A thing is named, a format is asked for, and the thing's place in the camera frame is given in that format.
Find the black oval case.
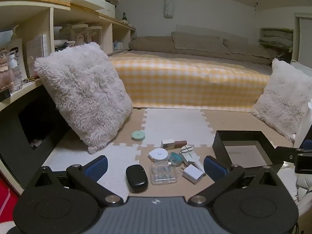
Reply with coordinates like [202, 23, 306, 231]
[125, 164, 149, 193]

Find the beige pillow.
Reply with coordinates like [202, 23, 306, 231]
[171, 31, 231, 54]
[223, 38, 271, 57]

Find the clear display case with doll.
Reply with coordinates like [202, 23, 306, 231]
[89, 26, 103, 46]
[60, 24, 90, 47]

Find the red bin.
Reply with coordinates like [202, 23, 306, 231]
[0, 175, 18, 215]

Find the folded bedding stack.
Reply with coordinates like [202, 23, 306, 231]
[259, 28, 294, 52]

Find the foam puzzle floor mat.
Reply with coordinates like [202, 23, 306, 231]
[41, 107, 296, 200]

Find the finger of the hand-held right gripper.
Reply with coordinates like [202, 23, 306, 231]
[275, 146, 312, 174]

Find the clear plastic case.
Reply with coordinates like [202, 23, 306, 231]
[149, 162, 178, 185]

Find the stuffed toy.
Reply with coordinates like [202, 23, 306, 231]
[0, 49, 15, 91]

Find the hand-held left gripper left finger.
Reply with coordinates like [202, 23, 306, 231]
[34, 155, 124, 207]

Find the black box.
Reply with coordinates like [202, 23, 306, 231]
[213, 130, 285, 175]

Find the white round tape measure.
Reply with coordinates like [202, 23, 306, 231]
[148, 148, 169, 162]

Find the black low cabinet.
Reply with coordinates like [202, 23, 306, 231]
[0, 85, 72, 189]

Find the green round tape measure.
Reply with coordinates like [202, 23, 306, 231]
[132, 130, 146, 142]

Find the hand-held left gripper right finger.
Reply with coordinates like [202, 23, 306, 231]
[190, 155, 281, 207]

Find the fluffy white pillow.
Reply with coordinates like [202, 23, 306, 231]
[34, 42, 133, 154]
[251, 58, 312, 144]

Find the white cabinet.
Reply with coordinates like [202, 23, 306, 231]
[291, 61, 312, 79]

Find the small clear bottle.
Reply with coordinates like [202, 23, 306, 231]
[9, 54, 23, 91]

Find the yellow checkered mattress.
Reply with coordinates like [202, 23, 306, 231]
[108, 54, 271, 110]

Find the teal round case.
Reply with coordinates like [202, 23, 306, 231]
[169, 152, 183, 167]

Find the wooden shelf unit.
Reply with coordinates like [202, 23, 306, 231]
[0, 0, 137, 113]

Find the long beige bolster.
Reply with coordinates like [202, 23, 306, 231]
[128, 36, 278, 65]

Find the pump lotion bottle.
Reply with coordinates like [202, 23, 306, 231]
[6, 25, 28, 79]

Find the white watch tool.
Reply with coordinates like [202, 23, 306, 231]
[180, 145, 201, 167]

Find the white charger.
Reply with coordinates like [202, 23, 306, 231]
[182, 164, 206, 185]

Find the cosmetic bottle with brown cap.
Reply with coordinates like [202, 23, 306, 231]
[161, 139, 187, 150]

